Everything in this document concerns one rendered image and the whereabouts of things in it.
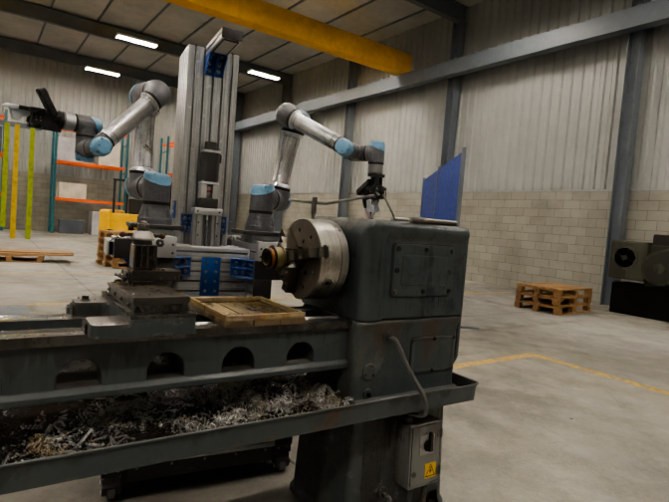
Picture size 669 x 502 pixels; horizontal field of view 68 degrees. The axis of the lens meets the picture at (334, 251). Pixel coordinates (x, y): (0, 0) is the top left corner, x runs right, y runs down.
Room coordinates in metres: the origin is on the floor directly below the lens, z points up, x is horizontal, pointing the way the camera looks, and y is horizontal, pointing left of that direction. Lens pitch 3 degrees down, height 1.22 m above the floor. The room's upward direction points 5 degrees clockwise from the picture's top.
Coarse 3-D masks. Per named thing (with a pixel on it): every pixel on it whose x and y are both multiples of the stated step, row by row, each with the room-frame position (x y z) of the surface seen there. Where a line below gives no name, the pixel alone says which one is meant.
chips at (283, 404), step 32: (224, 384) 1.93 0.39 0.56; (256, 384) 1.86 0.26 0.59; (288, 384) 1.91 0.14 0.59; (0, 416) 1.53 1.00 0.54; (32, 416) 1.54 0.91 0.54; (64, 416) 1.56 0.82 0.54; (96, 416) 1.55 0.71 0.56; (128, 416) 1.55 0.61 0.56; (160, 416) 1.60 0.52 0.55; (192, 416) 1.63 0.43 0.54; (224, 416) 1.66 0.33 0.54; (256, 416) 1.59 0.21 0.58; (0, 448) 1.33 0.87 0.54; (32, 448) 1.33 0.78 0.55; (64, 448) 1.33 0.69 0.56
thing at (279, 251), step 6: (282, 246) 1.87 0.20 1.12; (264, 252) 1.86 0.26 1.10; (270, 252) 1.82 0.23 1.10; (276, 252) 1.84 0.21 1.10; (282, 252) 1.85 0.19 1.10; (264, 258) 1.87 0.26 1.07; (270, 258) 1.82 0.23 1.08; (276, 258) 1.83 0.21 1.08; (282, 258) 1.84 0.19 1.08; (264, 264) 1.85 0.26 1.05; (270, 264) 1.82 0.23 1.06; (276, 264) 1.84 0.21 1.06; (282, 264) 1.84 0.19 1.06; (288, 264) 1.88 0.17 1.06
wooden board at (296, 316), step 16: (192, 304) 1.84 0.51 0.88; (208, 304) 1.87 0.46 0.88; (224, 304) 1.89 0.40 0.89; (240, 304) 1.92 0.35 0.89; (272, 304) 1.93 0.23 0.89; (224, 320) 1.58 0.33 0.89; (240, 320) 1.60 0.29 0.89; (256, 320) 1.64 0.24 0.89; (272, 320) 1.67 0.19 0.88; (288, 320) 1.71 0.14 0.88; (304, 320) 1.75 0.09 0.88
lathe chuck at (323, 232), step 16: (304, 224) 1.92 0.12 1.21; (320, 224) 1.88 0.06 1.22; (304, 240) 1.91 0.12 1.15; (320, 240) 1.82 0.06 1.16; (336, 240) 1.86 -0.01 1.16; (336, 256) 1.84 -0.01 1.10; (304, 272) 1.90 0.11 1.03; (320, 272) 1.80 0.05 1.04; (336, 272) 1.84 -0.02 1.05; (304, 288) 1.89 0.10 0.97; (320, 288) 1.84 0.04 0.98
